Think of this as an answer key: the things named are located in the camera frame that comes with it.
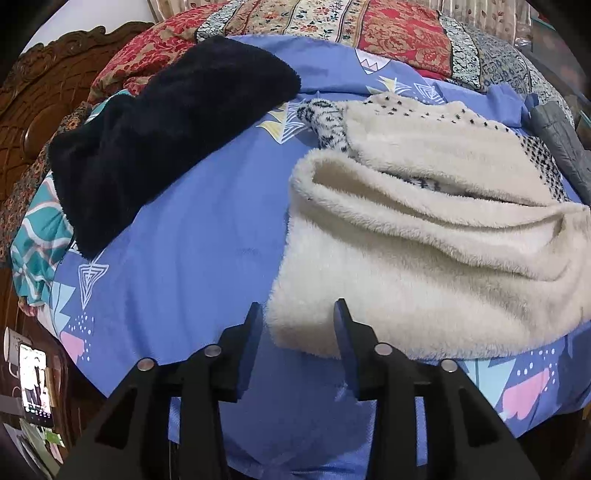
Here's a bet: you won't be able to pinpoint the teal patterned cloth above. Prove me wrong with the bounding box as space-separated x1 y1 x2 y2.
10 90 134 308

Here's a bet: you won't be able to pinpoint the white mug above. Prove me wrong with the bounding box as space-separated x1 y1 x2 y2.
4 327 33 370

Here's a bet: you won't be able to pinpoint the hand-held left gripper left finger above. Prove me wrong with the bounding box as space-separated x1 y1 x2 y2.
58 302 264 480

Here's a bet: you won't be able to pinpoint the dark navy fleece garment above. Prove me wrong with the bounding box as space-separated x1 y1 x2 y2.
48 36 303 259

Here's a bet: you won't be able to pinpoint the brown floral cloth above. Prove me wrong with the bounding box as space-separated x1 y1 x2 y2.
0 99 95 264

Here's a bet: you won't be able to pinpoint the cream patterned fleece garment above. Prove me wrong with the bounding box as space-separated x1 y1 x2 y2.
267 90 591 361

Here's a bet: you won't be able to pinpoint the smartphone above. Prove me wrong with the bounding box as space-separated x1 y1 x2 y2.
17 342 58 428

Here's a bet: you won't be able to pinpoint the beige leaf print curtain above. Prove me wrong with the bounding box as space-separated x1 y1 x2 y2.
438 0 539 34

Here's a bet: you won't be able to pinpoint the green paper sheets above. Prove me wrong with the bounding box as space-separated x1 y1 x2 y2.
18 419 66 468

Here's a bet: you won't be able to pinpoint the blue printed bed sheet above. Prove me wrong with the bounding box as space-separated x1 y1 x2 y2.
48 34 591 480

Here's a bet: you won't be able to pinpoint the patchwork floral quilt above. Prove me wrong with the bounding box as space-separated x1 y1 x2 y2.
88 0 577 125

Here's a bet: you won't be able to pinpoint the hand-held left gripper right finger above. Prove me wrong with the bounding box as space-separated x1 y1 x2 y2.
333 298 541 480

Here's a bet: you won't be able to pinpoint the grey padded jacket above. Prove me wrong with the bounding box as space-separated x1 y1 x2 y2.
529 102 591 208

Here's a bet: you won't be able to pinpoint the storage box with teal lid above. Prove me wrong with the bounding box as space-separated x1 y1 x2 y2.
522 18 591 109

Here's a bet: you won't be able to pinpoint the carved wooden headboard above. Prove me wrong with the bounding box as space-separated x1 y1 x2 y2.
0 21 155 462

